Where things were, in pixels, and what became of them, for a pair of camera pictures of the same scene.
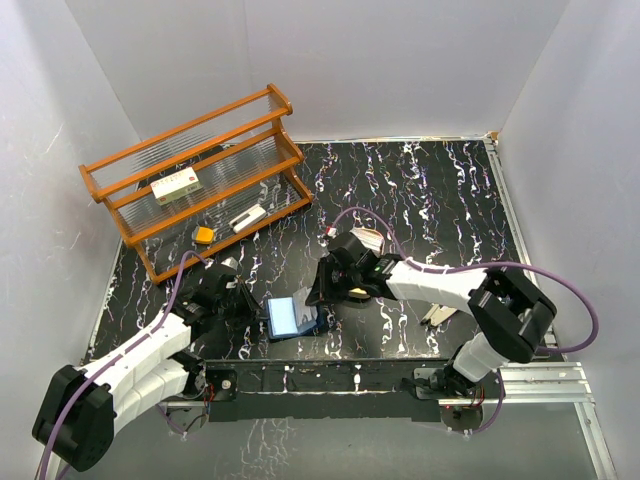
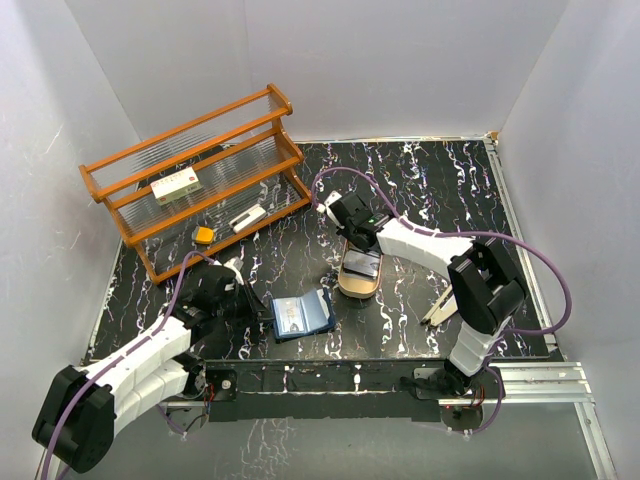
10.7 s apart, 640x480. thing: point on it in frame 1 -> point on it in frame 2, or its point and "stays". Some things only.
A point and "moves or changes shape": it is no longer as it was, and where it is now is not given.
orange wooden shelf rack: [204, 186] stays
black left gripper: [251, 306] stays
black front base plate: [358, 387] stays
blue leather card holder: [291, 316] moves or changes shape
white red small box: [175, 186] stays
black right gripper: [322, 293] -> [344, 232]
